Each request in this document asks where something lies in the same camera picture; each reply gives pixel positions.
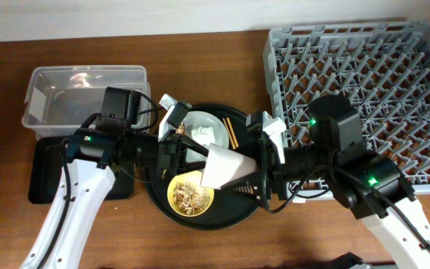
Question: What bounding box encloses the gold snack wrapper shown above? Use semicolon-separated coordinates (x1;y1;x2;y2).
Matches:
175;123;186;135

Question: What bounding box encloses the round black serving tray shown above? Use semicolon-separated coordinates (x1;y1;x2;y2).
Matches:
143;103;258;230

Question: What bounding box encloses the white tissue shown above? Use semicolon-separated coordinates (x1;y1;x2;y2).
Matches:
191;126;216;146

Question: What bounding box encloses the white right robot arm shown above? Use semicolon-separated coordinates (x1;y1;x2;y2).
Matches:
221;95;430;268

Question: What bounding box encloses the grey plastic dishwasher rack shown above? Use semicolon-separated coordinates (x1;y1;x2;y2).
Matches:
263;22;430;194

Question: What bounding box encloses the food scraps pile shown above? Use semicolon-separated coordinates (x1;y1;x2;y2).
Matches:
171;182;211;215

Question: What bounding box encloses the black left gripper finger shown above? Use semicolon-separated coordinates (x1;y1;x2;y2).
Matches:
179;134;208;156
179;161;205;174

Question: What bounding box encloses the pink cup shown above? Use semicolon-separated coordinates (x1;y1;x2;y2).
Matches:
200;143;257;190

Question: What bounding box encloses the yellow bowl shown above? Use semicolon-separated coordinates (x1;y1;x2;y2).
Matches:
167;170;214;217

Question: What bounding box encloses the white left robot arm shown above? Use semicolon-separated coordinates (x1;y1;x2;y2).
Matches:
22;87;208;268

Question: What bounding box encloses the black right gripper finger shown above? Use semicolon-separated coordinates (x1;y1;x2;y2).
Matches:
246;111;263;161
221;171;262;198

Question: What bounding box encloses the black object at bottom edge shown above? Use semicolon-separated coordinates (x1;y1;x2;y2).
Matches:
325;253;373;269

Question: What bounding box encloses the black rectangular waste tray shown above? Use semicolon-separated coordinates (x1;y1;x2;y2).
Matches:
28;137;134;204

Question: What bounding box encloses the clear plastic waste bin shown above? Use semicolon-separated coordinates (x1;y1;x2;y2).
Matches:
22;65;151;139

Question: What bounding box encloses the wooden chopstick right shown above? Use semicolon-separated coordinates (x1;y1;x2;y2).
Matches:
225;117;239;149

